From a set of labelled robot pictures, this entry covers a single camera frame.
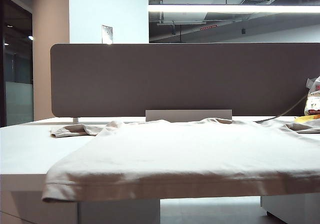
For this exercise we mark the beige T-shirt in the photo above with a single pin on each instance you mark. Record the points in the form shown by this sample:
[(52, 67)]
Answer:
[(175, 148)]

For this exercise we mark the white side cabinet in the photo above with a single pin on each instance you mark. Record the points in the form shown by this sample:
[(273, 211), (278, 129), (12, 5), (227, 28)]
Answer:
[(295, 209)]

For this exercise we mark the printed plastic snack bag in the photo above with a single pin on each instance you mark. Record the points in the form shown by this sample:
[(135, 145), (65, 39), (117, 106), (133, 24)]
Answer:
[(312, 103)]

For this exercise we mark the red ceiling sign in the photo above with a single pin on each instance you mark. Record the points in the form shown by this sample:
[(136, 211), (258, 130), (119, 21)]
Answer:
[(208, 27)]

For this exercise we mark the dark glass door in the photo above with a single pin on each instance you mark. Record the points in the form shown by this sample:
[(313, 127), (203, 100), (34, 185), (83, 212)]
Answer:
[(18, 88)]

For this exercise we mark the silver wall plate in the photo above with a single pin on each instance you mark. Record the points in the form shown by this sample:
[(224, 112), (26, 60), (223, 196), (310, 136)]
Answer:
[(107, 34)]

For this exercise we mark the grey fabric desk divider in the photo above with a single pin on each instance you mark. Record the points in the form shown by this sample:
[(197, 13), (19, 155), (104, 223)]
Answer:
[(175, 78)]

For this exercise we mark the long ceiling light strip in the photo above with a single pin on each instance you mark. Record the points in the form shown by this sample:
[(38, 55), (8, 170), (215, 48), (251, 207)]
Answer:
[(225, 8)]

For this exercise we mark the yellow cloth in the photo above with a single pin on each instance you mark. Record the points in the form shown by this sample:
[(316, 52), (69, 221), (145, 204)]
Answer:
[(306, 118)]

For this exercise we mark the white divider bracket foot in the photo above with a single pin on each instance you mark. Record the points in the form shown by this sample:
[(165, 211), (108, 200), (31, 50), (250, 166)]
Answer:
[(75, 120)]

